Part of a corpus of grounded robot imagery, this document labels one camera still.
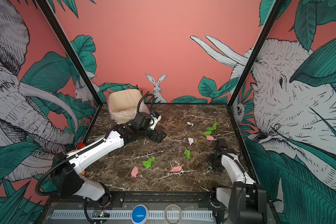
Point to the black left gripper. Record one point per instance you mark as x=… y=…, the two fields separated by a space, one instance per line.
x=161 y=137

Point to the cream trash bin with bag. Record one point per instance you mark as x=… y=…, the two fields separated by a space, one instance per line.
x=122 y=105

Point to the small green paper scrap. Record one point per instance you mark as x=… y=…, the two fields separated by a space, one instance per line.
x=187 y=153

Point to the large green paper scrap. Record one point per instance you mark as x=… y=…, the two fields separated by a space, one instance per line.
x=148 y=163

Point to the pale green dustpan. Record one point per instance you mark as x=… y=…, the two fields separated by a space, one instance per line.
x=99 y=138

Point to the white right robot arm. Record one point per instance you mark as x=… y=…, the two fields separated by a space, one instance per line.
x=246 y=201

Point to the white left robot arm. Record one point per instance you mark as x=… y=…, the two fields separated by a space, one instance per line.
x=65 y=177

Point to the green paper scrap far right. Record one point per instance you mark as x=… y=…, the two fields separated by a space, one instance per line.
x=210 y=129

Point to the white paper scrap centre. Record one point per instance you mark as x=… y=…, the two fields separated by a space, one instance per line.
x=191 y=141

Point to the colourful toy brick block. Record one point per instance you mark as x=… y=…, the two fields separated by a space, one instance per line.
x=80 y=145

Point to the orange duck toy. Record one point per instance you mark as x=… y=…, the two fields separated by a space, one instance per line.
x=75 y=160

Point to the small circuit board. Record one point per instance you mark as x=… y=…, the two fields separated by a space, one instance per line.
x=101 y=214

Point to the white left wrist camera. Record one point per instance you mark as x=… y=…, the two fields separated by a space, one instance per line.
x=156 y=117

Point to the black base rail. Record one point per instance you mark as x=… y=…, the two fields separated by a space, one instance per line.
x=204 y=199

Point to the black right frame post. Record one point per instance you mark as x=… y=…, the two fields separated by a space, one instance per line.
x=276 y=7

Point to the black frame post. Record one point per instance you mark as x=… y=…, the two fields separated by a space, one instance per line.
x=276 y=7
x=57 y=28

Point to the black left frame post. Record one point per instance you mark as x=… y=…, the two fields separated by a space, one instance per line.
x=57 y=28

